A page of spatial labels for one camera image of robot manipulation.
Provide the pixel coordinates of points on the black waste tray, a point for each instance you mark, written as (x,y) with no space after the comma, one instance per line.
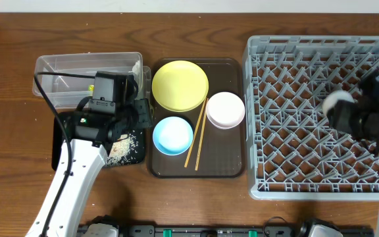
(69,151)

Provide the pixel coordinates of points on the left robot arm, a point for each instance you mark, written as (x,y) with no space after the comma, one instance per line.
(68,193)

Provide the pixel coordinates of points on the small pale green cup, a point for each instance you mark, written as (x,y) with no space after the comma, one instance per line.
(333,98)

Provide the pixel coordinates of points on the right wooden chopstick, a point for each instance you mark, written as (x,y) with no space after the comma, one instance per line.
(201,135)

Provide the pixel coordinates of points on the pink white bowl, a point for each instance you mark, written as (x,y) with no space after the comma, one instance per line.
(225,110)

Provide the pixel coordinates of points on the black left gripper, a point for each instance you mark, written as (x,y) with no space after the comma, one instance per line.
(146,112)

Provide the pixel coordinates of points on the white tissue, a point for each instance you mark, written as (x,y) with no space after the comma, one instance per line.
(136,68)

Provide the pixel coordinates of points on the wooden chopstick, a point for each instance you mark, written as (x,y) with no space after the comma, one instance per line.
(201,135)
(195,133)

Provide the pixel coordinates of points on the pile of rice scraps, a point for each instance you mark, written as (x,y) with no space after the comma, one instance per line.
(128,150)

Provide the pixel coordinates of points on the left wooden chopstick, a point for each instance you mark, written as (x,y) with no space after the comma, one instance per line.
(195,133)

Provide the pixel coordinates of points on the clear plastic waste bin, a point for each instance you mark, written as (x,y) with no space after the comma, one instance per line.
(66,92)

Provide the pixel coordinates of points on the grey dishwasher rack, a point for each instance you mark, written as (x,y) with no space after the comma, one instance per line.
(292,152)

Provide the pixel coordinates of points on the dark brown serving tray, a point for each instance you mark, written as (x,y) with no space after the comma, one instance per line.
(223,151)

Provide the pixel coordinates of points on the yellow plate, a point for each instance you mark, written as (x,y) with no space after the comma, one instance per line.
(180,86)

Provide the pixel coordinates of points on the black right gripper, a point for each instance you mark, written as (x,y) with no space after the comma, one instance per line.
(340,118)

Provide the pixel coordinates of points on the light blue bowl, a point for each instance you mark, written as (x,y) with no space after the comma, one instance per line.
(172,136)

